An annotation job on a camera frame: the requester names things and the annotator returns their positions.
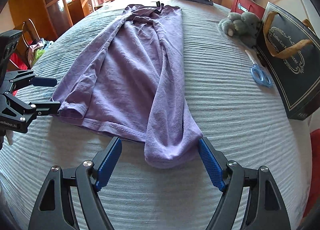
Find wooden cabinet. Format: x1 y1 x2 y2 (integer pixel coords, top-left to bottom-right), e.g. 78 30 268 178
8 0 93 41

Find black gift bag gold handles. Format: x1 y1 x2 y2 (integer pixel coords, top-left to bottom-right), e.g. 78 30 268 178
257 2 319 121

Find purple t-shirt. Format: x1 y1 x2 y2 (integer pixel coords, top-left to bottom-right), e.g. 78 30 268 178
52 4 202 169

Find white ribbed bed cover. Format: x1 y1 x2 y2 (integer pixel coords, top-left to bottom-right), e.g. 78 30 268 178
1 0 312 229

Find blue handled scissors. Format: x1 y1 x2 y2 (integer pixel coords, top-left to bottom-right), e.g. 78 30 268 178
245 49 273 88

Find red BEMEGA paper bag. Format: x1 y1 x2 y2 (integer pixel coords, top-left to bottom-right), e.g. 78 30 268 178
231 0 265 19

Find grey plush toy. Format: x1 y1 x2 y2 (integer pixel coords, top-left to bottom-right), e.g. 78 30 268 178
218 12 261 48

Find wooden chair with clothes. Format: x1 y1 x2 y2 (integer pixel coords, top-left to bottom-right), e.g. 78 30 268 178
7 19 54 71

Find red handled case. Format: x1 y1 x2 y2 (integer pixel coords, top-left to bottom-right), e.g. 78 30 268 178
303 129 320 217

